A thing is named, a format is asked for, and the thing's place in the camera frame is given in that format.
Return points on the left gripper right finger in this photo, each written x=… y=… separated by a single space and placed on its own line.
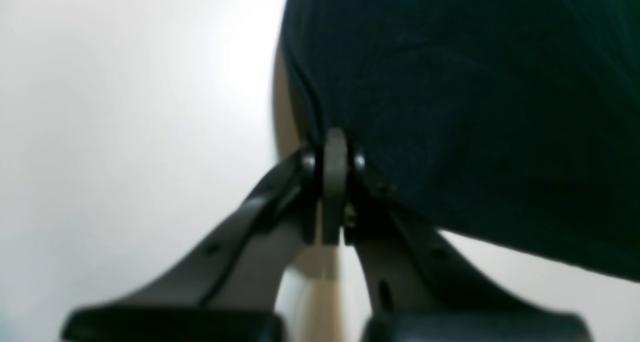
x=420 y=287

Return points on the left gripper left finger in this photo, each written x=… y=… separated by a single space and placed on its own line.
x=226 y=288

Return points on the black T-shirt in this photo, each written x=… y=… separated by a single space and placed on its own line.
x=511 y=121

